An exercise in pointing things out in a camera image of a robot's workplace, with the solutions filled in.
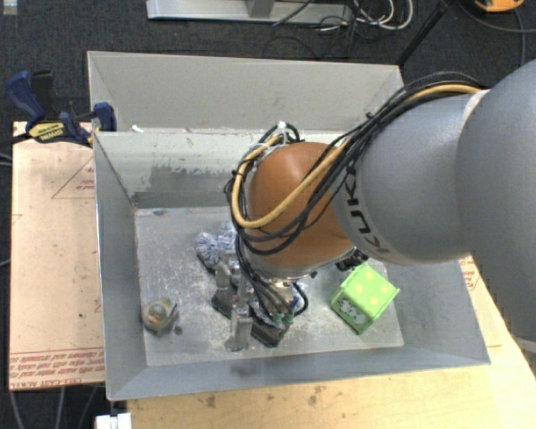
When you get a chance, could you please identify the grey metal bin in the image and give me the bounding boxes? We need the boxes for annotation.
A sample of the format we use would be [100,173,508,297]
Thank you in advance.
[87,50,491,402]

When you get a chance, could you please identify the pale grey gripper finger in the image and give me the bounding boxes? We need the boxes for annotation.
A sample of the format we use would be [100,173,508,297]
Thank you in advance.
[224,276,255,353]
[214,251,235,308]

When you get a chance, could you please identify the blue and white cloth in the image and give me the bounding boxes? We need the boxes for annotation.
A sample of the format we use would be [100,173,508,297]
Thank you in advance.
[195,221,311,325]

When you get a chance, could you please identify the brown cardboard board, red print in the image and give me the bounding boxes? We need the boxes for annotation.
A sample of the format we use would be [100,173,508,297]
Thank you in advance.
[7,120,106,391]

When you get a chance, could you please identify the green dice cube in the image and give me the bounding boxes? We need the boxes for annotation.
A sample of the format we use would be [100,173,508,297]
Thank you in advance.
[329,263,401,335]

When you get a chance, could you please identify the dark flat block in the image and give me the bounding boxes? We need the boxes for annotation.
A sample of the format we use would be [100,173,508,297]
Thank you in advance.
[210,289,288,349]

